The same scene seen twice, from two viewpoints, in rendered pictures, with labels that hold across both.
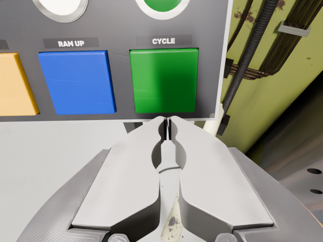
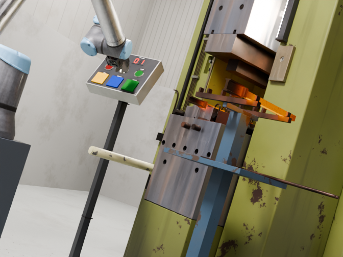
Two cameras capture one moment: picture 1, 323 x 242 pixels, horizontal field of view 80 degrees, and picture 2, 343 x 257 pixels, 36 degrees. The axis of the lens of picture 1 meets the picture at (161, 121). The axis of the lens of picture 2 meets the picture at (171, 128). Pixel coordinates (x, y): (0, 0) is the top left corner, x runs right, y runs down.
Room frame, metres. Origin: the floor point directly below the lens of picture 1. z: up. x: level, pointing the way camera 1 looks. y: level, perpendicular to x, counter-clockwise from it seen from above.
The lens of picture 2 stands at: (-2.29, -1.43, 0.68)
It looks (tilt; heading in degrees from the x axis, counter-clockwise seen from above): 4 degrees up; 25
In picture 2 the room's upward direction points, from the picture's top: 17 degrees clockwise
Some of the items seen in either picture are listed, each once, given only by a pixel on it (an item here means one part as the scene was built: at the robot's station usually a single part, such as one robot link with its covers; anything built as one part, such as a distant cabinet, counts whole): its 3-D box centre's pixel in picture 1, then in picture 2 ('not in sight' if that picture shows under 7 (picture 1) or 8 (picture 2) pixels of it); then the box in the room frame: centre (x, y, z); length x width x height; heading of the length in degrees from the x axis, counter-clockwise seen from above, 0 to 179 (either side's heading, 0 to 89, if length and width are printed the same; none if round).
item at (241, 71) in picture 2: not in sight; (251, 75); (0.32, -0.58, 1.24); 0.30 x 0.07 x 0.06; 153
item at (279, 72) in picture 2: not in sight; (282, 63); (0.08, -0.79, 1.27); 0.09 x 0.02 x 0.17; 63
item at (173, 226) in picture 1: (197, 163); (125, 160); (0.18, -0.10, 0.62); 0.44 x 0.05 x 0.05; 153
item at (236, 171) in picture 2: not in sight; (224, 167); (-0.30, -0.79, 0.72); 0.40 x 0.30 x 0.02; 68
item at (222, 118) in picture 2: not in sight; (230, 122); (0.08, -0.63, 0.95); 0.12 x 0.09 x 0.07; 153
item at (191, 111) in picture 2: not in sight; (227, 123); (0.29, -0.54, 0.96); 0.42 x 0.20 x 0.09; 153
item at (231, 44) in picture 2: not in sight; (247, 57); (0.29, -0.54, 1.32); 0.42 x 0.20 x 0.10; 153
